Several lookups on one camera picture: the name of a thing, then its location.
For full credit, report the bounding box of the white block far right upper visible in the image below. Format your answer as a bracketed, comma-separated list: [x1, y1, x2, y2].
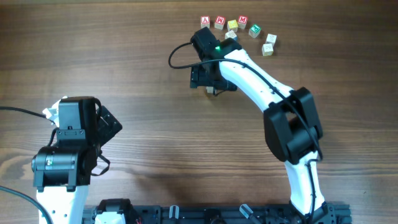
[266, 34, 277, 46]

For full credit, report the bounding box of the white blue-sided block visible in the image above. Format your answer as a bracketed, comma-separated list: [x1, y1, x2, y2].
[224, 30, 238, 41]
[206, 86, 214, 94]

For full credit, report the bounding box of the green letter block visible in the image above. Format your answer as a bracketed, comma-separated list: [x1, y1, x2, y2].
[249, 24, 262, 39]

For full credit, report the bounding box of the red M block right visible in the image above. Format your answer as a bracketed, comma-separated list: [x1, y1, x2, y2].
[237, 15, 248, 29]

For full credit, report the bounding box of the red M block left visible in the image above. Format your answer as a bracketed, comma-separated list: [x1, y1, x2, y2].
[214, 16, 226, 30]

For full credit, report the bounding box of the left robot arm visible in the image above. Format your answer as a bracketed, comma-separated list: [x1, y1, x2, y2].
[32, 96, 123, 223]

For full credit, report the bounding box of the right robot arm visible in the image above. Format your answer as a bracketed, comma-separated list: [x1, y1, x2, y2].
[190, 27, 325, 220]

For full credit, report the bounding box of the right camera black cable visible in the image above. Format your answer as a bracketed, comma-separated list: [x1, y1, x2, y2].
[167, 42, 324, 224]

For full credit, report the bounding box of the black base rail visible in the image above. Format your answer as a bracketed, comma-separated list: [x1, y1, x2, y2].
[81, 198, 353, 224]

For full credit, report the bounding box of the left camera black cable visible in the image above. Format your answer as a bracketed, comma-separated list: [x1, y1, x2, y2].
[0, 106, 53, 224]

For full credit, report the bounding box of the yellow top block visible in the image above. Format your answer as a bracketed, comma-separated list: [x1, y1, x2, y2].
[227, 19, 239, 32]

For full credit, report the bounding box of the camera black cable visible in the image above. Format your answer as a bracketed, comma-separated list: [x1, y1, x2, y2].
[0, 106, 53, 224]
[167, 42, 324, 224]

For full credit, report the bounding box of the white yellow-sided block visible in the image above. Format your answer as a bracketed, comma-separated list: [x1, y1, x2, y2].
[262, 43, 274, 56]

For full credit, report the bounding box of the red A block top row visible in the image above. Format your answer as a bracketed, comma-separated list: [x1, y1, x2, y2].
[200, 16, 210, 29]

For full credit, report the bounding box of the red m block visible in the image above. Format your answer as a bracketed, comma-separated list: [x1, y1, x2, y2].
[214, 16, 226, 30]
[237, 15, 248, 29]

